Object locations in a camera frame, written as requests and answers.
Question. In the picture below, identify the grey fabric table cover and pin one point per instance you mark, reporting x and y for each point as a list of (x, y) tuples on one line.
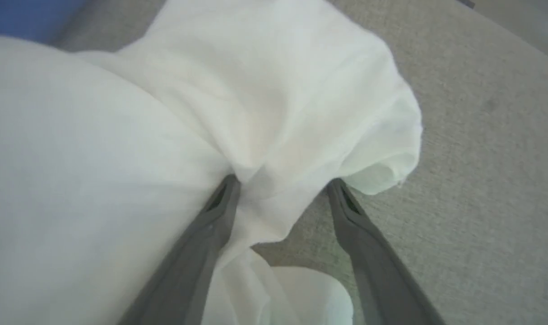
[(481, 180)]

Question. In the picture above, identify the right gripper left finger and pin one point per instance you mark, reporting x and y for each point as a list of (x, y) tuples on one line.
[(188, 266)]

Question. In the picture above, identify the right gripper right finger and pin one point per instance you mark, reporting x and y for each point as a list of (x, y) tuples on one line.
[(378, 271)]

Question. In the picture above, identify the white shirt with blue sleeves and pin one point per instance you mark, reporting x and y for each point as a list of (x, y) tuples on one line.
[(120, 158)]

